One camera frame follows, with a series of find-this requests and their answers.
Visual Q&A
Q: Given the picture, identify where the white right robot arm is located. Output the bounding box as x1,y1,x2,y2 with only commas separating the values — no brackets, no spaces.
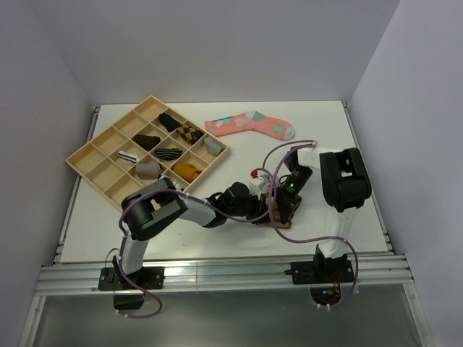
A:
276,145,372,282

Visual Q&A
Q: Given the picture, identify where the aluminium front rail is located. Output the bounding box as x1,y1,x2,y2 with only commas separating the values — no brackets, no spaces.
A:
34,254,414,296

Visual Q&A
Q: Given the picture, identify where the white black rolled sock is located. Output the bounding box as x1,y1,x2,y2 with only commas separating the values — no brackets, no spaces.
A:
116,150,140,164

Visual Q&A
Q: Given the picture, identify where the wooden compartment tray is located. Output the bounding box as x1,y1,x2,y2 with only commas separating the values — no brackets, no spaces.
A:
66,95,230,207

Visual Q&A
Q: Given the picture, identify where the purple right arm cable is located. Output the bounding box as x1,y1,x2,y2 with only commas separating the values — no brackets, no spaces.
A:
260,140,361,312

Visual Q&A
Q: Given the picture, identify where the pink patterned sock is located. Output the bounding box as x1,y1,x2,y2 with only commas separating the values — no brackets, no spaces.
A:
205,111,296,141

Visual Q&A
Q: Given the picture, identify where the mustard rolled sock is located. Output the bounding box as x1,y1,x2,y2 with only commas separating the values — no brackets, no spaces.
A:
172,163,202,184

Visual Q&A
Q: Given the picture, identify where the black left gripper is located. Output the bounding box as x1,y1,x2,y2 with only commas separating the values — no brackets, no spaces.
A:
227,192,273,226

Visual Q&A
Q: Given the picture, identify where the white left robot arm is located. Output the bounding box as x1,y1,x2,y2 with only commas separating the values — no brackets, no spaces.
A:
114,178,270,288

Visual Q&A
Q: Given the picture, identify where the black striped rolled sock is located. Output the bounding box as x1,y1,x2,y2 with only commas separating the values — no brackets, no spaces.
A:
154,147,183,161

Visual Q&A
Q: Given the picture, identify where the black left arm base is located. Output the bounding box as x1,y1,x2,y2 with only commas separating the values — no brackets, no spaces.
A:
98,267,165,311

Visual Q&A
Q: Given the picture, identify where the brown argyle rolled sock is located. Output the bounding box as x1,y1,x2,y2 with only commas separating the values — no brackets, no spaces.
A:
176,124,204,145

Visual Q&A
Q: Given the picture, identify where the white black striped sock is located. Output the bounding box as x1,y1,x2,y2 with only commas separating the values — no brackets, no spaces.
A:
159,175,184,192

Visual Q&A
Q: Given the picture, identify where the dark brown rolled sock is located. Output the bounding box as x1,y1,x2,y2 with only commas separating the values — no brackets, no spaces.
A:
132,134,161,151

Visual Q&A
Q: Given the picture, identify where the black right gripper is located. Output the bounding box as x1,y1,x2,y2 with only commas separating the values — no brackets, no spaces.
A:
270,167,313,223

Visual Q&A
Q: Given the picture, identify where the brown striped sock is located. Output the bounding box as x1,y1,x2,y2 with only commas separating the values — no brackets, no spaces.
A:
266,192,302,229

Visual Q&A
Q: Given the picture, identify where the beige grey rolled sock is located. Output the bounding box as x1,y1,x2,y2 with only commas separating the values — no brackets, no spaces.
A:
135,162,162,180

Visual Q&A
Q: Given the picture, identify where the dark navy rolled sock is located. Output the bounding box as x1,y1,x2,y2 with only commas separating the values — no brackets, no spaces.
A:
158,112,182,132

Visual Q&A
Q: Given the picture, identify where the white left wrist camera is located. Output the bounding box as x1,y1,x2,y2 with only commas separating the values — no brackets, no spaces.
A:
248,170,271,198

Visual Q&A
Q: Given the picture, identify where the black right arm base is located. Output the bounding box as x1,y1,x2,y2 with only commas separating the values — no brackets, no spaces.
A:
284,253,354,307

